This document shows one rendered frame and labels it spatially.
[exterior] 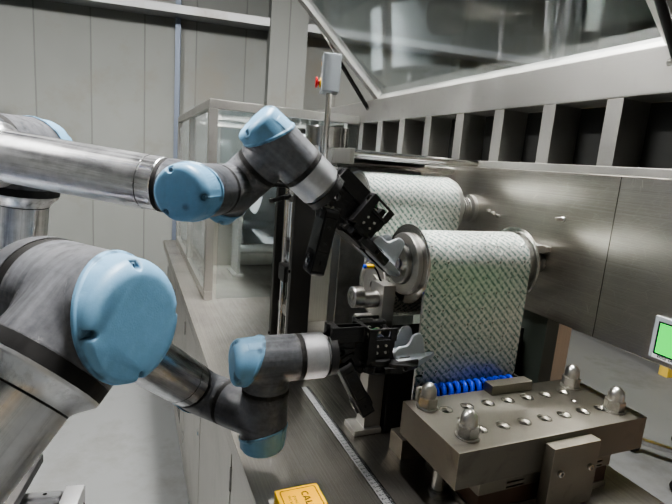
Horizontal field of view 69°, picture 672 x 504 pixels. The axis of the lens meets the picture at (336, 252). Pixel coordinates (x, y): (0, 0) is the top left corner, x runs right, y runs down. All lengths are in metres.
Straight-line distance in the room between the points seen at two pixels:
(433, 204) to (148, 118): 3.57
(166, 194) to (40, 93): 4.03
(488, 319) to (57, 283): 0.74
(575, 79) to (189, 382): 0.90
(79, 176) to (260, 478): 0.55
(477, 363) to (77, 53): 4.11
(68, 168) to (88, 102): 3.81
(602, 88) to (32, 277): 0.95
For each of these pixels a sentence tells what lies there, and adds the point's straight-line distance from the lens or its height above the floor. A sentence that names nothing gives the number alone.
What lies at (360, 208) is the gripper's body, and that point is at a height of 1.35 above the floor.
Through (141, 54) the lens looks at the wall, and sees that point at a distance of 4.53.
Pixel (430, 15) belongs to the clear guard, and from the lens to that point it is 1.36.
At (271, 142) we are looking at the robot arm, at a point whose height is 1.45.
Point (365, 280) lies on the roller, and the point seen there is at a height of 1.18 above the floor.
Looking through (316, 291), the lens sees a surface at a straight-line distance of 1.60.
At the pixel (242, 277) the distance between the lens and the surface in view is 1.83.
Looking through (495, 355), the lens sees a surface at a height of 1.08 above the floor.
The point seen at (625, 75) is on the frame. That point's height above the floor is 1.61.
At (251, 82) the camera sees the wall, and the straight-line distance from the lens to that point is 4.47.
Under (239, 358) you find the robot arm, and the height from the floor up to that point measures 1.13.
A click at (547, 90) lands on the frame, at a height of 1.61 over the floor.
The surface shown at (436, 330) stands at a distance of 0.91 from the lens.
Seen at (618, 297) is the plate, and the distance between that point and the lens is 1.00.
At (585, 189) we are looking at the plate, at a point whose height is 1.41.
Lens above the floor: 1.43
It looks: 10 degrees down
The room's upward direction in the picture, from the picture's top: 5 degrees clockwise
